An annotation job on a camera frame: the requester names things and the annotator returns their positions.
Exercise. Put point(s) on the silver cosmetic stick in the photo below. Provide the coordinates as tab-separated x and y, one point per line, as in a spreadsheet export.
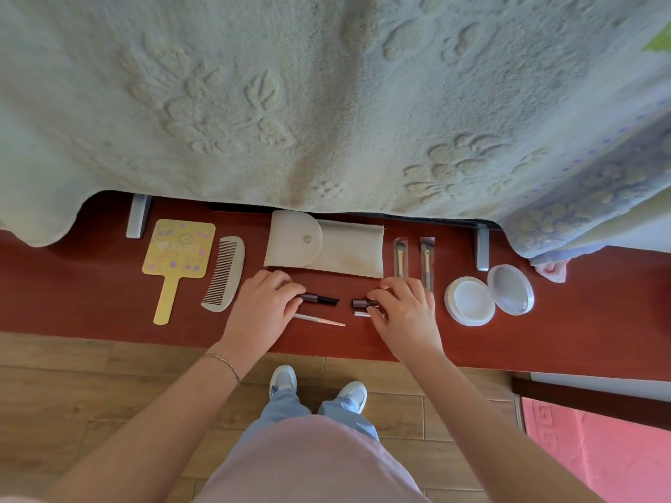
361	313

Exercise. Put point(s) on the person's left thumb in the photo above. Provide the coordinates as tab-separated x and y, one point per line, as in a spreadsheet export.
291	312

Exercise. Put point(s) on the grey comb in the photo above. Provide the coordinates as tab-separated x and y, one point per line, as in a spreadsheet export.
225	275

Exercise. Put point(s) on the grey metal stand foot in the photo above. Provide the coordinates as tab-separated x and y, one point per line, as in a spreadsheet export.
138	217
482	248

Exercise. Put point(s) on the person's right little finger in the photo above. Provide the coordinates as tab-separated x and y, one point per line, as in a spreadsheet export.
430	304

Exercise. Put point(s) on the wrapped makeup brush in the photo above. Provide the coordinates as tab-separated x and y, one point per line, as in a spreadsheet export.
400	259
426	261

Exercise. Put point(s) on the person's left forearm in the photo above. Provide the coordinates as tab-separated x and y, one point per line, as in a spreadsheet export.
157	424

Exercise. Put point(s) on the person's left little finger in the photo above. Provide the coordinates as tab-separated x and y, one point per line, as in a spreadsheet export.
252	281

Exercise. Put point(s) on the dark wooden threshold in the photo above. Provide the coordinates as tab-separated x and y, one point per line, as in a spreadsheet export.
592	405

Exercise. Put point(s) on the pale pink shirt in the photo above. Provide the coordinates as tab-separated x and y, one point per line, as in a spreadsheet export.
309	466

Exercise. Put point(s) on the dark brown cosmetic cap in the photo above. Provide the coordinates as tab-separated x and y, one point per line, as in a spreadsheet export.
360	303

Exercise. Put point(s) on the blue floral cloth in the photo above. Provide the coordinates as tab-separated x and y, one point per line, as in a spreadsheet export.
592	204

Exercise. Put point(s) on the person's right forearm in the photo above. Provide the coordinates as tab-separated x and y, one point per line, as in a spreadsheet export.
487	429

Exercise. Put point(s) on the pink tipped cosmetic pencil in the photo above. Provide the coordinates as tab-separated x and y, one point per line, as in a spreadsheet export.
325	321

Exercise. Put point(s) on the person's right middle finger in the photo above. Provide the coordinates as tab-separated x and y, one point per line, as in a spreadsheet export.
398	283

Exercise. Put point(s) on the person's right thumb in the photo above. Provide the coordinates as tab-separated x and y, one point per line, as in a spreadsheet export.
378	318

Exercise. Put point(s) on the person's left middle finger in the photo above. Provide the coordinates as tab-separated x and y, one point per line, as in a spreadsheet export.
282	280

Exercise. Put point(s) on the person's left hand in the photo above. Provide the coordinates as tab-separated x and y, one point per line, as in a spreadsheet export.
257	314

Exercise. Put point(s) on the black cosmetic tube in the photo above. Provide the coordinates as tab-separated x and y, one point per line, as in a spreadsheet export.
321	298

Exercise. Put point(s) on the cream embossed blanket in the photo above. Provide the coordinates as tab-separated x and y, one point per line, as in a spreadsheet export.
293	99

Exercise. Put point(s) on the beige snap pouch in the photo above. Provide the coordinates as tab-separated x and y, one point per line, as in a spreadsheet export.
335	246

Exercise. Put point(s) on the black covered television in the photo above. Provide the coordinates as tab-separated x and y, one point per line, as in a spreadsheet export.
435	221

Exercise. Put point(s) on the yellow hand mirror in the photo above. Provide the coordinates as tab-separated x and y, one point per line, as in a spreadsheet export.
178	254

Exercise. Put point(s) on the pink cloth piece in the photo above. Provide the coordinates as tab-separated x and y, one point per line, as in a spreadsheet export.
553	270

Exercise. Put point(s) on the pink rug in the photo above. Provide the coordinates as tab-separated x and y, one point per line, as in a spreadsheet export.
603	455

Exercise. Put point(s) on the white left shoe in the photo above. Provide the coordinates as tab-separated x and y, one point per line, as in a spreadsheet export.
283	379

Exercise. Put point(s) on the white right shoe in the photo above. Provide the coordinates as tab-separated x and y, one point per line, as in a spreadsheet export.
353	395

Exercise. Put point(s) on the white round compact case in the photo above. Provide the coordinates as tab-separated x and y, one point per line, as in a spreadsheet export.
487	298

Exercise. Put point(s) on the light blue jeans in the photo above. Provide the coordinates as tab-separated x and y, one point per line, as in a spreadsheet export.
285	411

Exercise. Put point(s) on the white shoe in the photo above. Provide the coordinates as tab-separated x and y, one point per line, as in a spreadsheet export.
353	395
283	379

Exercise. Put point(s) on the person's right hand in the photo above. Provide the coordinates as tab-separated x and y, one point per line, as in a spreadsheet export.
409	319

